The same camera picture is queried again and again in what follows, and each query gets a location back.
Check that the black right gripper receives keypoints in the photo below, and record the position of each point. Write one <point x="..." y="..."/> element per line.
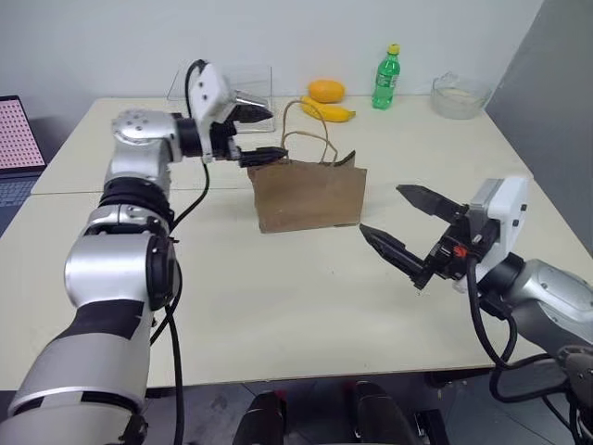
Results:
<point x="451" y="252"/>

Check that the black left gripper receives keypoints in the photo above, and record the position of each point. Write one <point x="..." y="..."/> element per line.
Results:
<point x="224" y="139"/>

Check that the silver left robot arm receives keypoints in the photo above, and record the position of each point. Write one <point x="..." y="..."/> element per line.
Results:
<point x="111" y="269"/>

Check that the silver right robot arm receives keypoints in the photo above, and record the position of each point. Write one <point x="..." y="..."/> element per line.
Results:
<point x="551" y="287"/>

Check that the brown paper bag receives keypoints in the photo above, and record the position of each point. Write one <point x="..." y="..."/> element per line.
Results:
<point x="308" y="197"/>

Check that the clear plastic box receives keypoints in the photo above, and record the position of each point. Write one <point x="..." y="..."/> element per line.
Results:
<point x="255" y="81"/>

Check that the yellow banana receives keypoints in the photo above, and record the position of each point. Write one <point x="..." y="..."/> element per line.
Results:
<point x="331" y="112"/>

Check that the orange round fruit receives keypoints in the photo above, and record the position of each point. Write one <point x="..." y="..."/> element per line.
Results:
<point x="326" y="90"/>

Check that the clear glass bowl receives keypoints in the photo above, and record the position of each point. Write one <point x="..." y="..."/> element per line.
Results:
<point x="458" y="99"/>

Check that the green plastic bottle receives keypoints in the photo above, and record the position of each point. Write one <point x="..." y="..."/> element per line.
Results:
<point x="385" y="83"/>

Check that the grey partition panel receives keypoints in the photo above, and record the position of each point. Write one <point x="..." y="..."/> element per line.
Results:
<point x="546" y="116"/>

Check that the dark rounded shape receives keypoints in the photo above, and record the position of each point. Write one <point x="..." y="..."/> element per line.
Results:
<point x="380" y="412"/>
<point x="261" y="419"/>

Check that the open laptop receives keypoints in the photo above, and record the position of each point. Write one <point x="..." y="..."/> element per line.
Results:
<point x="16" y="139"/>

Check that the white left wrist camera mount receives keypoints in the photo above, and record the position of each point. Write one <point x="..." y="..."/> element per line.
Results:
<point x="209" y="90"/>

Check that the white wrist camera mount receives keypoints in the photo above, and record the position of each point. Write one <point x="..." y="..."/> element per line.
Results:
<point x="507" y="218"/>
<point x="209" y="90"/>

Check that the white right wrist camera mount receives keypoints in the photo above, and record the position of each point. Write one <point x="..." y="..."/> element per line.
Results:
<point x="507" y="218"/>

